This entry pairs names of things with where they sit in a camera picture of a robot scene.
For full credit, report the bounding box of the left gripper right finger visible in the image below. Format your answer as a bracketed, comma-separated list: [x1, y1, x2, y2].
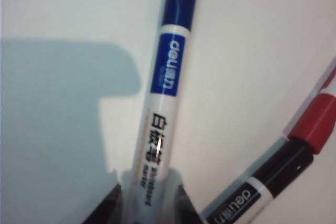
[178, 185, 208, 224]

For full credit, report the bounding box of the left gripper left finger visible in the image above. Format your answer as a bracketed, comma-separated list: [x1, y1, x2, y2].
[83, 185, 127, 224]

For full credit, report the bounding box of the black cap whiteboard marker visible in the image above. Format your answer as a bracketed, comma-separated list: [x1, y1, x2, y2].
[201, 136, 316, 224]

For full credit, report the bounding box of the blue cap whiteboard marker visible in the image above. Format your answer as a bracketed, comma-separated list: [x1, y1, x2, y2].
[125, 0, 203, 224]

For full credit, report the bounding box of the red cap whiteboard marker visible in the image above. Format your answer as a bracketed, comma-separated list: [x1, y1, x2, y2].
[283, 56, 336, 156]

